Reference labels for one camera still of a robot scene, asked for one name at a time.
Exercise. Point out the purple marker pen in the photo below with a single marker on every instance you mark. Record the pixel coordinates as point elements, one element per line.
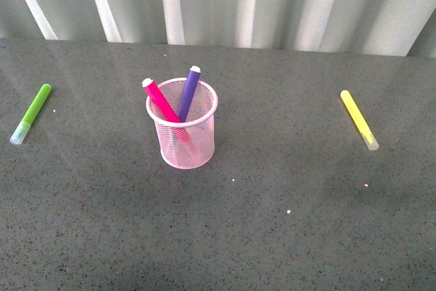
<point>188,92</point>

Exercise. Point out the pink marker pen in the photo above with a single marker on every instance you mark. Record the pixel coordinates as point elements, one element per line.
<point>156,96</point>

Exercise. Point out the pink mesh pen cup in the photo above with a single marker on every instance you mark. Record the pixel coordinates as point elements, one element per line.
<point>199,125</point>

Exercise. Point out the yellow marker pen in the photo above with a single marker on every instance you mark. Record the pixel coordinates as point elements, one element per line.
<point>359,120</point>

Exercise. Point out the green marker pen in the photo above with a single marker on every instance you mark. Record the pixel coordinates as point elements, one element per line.
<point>31,114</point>

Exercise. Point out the white pleated curtain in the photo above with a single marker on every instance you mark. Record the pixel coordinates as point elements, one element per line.
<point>376,27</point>

